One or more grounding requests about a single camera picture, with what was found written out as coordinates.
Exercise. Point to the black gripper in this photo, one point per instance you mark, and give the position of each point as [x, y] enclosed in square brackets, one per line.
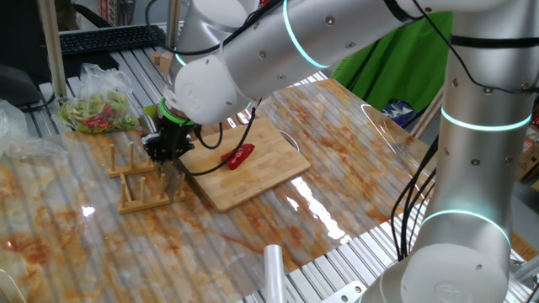
[177, 134]

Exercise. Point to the steel cleaver knife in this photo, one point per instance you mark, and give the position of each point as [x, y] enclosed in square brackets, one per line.
[172, 181]

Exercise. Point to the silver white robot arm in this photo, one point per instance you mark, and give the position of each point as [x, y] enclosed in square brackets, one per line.
[337, 33]

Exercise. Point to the bag of chopped peppers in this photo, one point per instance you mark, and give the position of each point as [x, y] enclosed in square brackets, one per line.
[97, 113]

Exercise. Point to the small green pepper piece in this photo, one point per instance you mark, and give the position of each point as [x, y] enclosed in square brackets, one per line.
[149, 110]

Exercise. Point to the wooden peg rack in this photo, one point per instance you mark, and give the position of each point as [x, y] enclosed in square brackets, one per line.
[139, 204]

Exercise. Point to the red pepper piece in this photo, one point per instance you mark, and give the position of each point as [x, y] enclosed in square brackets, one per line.
[244, 152]

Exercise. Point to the large wooden cube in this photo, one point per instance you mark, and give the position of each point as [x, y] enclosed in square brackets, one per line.
[165, 63]

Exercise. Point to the small wooden cube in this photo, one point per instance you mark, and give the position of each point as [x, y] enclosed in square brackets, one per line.
[156, 57]

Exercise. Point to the bamboo cutting board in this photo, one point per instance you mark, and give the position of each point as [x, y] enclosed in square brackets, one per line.
[261, 177]

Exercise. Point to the black keyboard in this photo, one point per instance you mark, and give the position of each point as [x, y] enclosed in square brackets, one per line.
[109, 38]

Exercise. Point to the empty clear plastic bag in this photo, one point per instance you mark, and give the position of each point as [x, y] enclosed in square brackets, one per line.
[21, 134]

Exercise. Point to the white plastic roll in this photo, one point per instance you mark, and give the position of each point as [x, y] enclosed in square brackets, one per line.
[274, 273]

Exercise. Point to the black office chair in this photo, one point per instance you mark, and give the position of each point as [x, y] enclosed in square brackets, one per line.
[17, 84]

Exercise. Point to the marble pattern plastic mat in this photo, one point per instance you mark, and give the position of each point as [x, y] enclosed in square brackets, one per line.
[337, 134]

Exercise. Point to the blue patterned bag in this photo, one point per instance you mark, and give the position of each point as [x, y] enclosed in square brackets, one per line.
[398, 113]

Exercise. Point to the green cloth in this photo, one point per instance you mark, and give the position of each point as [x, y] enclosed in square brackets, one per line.
[391, 71]

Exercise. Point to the aluminium frame post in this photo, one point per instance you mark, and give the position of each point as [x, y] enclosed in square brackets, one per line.
[172, 21]
[425, 118]
[52, 50]

